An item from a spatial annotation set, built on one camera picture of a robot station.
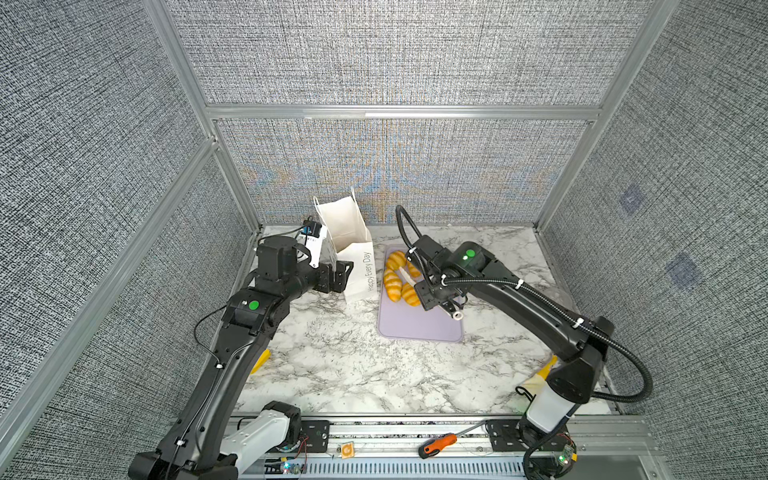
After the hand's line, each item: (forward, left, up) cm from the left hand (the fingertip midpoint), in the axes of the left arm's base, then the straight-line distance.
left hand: (336, 259), depth 70 cm
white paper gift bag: (+25, -1, -21) cm, 33 cm away
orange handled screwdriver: (-35, -20, -28) cm, 49 cm away
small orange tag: (-34, -1, -30) cm, 46 cm away
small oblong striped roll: (+11, -15, -27) cm, 33 cm away
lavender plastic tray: (0, -16, -32) cm, 36 cm away
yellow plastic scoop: (-10, +23, -30) cm, 39 cm away
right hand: (-3, -24, -11) cm, 26 cm away
